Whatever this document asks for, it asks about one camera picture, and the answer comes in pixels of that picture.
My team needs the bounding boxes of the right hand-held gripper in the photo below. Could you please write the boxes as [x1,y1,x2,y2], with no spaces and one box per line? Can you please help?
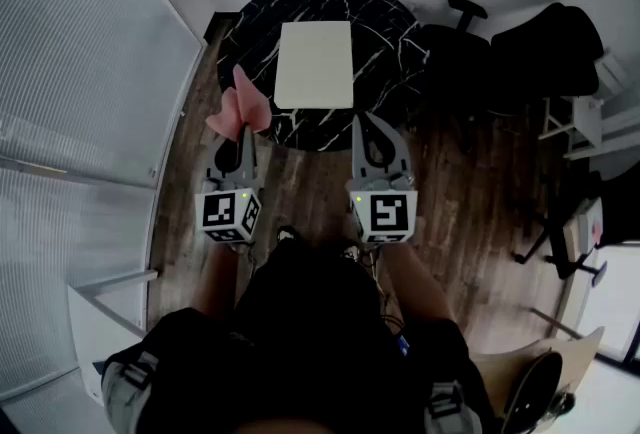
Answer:
[348,111,419,244]

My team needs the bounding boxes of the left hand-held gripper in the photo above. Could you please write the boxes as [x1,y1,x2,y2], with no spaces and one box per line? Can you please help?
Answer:
[194,122,262,244]

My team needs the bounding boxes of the pink cloth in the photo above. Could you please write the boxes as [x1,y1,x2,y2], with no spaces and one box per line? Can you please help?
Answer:
[205,63,273,142]

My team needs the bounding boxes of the cream rectangular board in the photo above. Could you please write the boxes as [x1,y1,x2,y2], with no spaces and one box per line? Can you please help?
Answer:
[273,20,355,111]

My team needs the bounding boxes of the person's left forearm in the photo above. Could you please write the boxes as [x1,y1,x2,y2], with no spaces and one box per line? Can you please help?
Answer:
[191,241,257,323]

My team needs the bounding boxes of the person's right forearm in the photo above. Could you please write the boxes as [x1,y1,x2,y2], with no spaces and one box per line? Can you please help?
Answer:
[374,244,459,326]

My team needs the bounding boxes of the person's shoe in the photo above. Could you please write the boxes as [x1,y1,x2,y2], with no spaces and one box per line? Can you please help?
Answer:
[276,225,304,247]

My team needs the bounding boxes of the black office chair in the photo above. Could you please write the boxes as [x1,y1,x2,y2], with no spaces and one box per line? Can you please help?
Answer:
[415,0,605,123]

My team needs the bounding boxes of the white window blinds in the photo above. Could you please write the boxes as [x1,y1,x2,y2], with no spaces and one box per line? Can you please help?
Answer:
[0,0,207,403]

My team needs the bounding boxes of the black metal legs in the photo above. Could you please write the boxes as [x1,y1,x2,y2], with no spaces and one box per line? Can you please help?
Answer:
[512,171,609,281]

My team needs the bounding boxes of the person's black clothing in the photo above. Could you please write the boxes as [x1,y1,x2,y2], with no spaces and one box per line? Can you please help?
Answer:
[102,239,501,434]

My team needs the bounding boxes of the white desk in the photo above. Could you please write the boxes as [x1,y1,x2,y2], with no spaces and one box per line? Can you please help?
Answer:
[538,49,640,163]

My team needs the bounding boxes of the white box with pink patch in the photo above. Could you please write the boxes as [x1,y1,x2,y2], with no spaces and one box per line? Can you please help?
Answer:
[564,196,607,269]

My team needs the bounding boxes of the light wooden board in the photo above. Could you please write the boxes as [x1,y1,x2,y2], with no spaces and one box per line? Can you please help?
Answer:
[472,326,606,423]

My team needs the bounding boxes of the black round disc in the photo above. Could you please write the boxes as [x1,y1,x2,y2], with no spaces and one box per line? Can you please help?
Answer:
[502,351,576,434]

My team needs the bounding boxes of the black cables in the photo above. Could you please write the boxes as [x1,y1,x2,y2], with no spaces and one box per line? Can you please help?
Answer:
[344,246,406,338]

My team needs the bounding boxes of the white table frame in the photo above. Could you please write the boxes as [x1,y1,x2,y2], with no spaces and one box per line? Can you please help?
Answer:
[66,268,160,406]

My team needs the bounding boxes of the grey harness strap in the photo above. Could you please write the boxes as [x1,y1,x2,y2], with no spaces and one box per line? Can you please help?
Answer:
[102,350,161,434]
[424,379,484,434]

